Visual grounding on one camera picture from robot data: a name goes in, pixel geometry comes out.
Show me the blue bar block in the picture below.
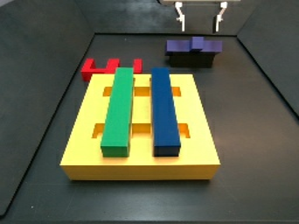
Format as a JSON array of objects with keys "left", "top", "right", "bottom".
[{"left": 151, "top": 67, "right": 181, "bottom": 157}]

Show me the black fixture block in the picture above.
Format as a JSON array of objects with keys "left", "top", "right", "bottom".
[{"left": 169, "top": 52, "right": 215, "bottom": 68}]

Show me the red comb-shaped block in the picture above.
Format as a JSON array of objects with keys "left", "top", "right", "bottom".
[{"left": 80, "top": 58, "right": 143, "bottom": 81}]

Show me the green bar block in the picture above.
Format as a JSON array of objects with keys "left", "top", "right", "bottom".
[{"left": 100, "top": 67, "right": 135, "bottom": 158}]

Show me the purple comb-shaped block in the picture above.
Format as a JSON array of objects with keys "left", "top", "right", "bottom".
[{"left": 165, "top": 37, "right": 223, "bottom": 55}]

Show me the yellow slotted board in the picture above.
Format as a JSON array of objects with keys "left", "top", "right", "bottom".
[{"left": 60, "top": 74, "right": 220, "bottom": 180}]

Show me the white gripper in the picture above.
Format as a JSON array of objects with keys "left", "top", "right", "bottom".
[{"left": 156, "top": 0, "right": 241, "bottom": 33}]

